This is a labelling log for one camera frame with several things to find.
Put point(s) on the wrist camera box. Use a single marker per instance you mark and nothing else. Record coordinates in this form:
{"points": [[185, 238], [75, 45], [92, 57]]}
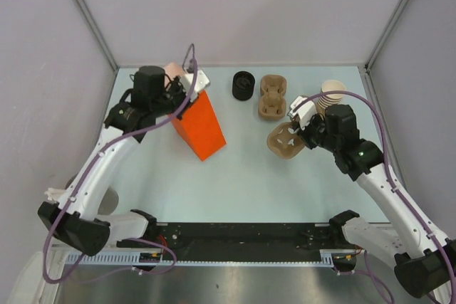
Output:
{"points": [[194, 84], [301, 110]]}

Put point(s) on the grey tape roll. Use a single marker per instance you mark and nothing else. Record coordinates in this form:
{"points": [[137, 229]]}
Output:
{"points": [[110, 202]]}

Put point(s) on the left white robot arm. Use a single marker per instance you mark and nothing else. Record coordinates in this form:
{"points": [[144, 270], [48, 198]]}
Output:
{"points": [[124, 129]]}

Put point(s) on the stack of paper cups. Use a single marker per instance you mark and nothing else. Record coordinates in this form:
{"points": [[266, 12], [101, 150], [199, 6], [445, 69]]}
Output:
{"points": [[325, 101]]}

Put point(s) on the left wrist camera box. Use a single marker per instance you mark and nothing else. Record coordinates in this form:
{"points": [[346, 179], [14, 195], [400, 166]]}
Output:
{"points": [[194, 84]]}

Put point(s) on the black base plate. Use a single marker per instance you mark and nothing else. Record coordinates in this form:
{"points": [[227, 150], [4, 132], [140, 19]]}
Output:
{"points": [[210, 237]]}

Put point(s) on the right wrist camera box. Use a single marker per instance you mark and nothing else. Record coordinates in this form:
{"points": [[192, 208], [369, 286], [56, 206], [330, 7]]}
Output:
{"points": [[301, 110]]}

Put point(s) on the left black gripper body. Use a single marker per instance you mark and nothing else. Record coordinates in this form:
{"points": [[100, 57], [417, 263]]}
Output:
{"points": [[170, 100]]}

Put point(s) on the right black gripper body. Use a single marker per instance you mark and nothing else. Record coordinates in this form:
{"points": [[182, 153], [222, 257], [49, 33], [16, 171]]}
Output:
{"points": [[315, 134]]}

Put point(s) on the orange paper bag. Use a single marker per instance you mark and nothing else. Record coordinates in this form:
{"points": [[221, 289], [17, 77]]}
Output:
{"points": [[200, 128]]}

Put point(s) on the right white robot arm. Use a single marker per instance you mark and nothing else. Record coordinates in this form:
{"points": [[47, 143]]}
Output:
{"points": [[421, 255]]}

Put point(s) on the brown cardboard cup carrier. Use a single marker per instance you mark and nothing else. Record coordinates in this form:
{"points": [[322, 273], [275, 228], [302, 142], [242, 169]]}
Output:
{"points": [[284, 142]]}

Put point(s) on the white crumpled cloth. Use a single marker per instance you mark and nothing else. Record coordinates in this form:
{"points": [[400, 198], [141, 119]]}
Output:
{"points": [[53, 195]]}

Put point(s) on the stack of black lids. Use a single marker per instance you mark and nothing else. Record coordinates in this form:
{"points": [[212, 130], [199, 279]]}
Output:
{"points": [[243, 85]]}

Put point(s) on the white slotted cable duct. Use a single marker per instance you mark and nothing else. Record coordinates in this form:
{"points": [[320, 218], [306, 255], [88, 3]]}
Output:
{"points": [[231, 257]]}

